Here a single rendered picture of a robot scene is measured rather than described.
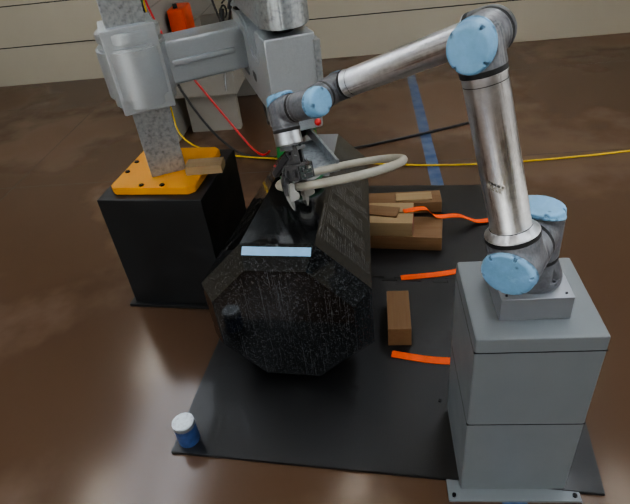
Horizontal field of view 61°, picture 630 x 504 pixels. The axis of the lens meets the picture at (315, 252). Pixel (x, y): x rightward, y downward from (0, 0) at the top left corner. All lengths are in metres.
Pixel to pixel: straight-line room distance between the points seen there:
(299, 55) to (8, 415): 2.26
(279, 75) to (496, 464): 1.78
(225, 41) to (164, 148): 0.64
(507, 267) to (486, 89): 0.48
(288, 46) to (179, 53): 0.74
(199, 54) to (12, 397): 2.02
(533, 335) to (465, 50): 0.89
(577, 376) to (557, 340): 0.19
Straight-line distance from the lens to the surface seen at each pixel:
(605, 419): 2.76
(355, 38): 7.34
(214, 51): 2.97
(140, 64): 2.82
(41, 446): 2.98
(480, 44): 1.33
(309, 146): 2.47
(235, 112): 5.51
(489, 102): 1.38
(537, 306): 1.81
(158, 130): 3.00
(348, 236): 2.47
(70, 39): 8.22
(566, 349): 1.85
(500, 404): 2.00
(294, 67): 2.40
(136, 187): 3.04
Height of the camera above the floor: 2.09
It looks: 36 degrees down
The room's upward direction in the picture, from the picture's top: 7 degrees counter-clockwise
